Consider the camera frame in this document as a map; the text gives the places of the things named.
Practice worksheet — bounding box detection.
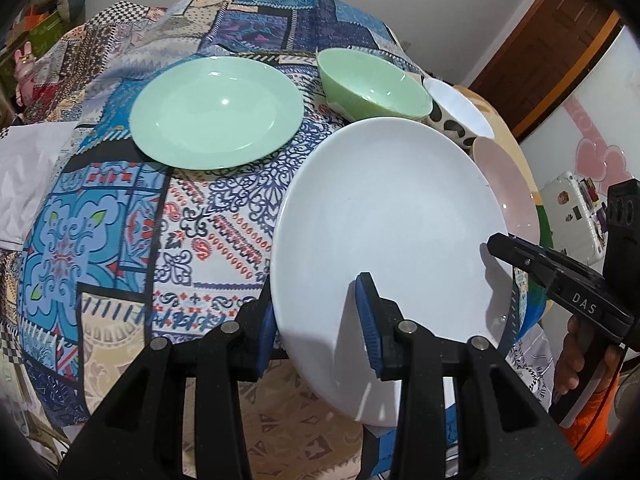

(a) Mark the person's right hand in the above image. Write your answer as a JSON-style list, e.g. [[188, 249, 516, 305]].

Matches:
[[552, 317, 623, 413]]

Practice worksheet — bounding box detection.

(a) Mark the pink plate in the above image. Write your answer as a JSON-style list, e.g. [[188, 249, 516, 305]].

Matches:
[[472, 137, 541, 246]]

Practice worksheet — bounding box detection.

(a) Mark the person's right forearm orange sleeve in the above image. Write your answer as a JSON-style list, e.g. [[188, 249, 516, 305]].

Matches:
[[559, 385, 620, 467]]

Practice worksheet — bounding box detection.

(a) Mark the white folded cloth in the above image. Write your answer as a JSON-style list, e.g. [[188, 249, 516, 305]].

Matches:
[[0, 121, 76, 251]]

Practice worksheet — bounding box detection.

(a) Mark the pile of boxes and bags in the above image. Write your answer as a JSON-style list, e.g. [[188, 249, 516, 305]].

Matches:
[[0, 2, 68, 86]]

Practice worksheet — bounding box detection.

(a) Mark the green plate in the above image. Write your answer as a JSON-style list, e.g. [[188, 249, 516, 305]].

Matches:
[[129, 56, 303, 171]]

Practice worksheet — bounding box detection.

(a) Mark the large white plate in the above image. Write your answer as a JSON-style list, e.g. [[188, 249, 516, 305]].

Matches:
[[270, 117, 516, 428]]

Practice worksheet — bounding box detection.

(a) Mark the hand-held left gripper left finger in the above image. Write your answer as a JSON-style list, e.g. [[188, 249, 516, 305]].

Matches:
[[57, 297, 276, 480]]

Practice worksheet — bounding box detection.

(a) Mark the white suitcase with stickers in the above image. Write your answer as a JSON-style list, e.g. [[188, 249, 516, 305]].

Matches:
[[537, 171, 615, 263]]

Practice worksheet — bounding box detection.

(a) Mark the green bowl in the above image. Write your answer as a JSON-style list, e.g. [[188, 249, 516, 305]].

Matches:
[[316, 48, 433, 122]]

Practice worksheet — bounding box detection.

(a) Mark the pink plush toy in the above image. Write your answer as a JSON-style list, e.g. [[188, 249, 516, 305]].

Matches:
[[12, 42, 40, 107]]

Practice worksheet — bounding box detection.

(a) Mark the patchwork printed blanket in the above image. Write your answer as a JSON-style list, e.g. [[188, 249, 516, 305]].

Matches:
[[0, 0, 531, 480]]

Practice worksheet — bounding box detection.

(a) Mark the brown wooden door frame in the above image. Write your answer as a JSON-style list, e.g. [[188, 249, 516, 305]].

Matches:
[[469, 0, 623, 142]]

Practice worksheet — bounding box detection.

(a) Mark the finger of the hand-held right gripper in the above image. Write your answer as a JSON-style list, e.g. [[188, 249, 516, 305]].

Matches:
[[486, 232, 556, 286]]

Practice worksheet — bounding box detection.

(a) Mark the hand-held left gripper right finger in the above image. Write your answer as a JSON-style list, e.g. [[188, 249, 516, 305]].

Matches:
[[352, 272, 586, 480]]

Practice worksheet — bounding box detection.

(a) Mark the white bowl with spotted outside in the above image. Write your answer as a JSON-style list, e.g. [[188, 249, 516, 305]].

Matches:
[[422, 76, 496, 148]]

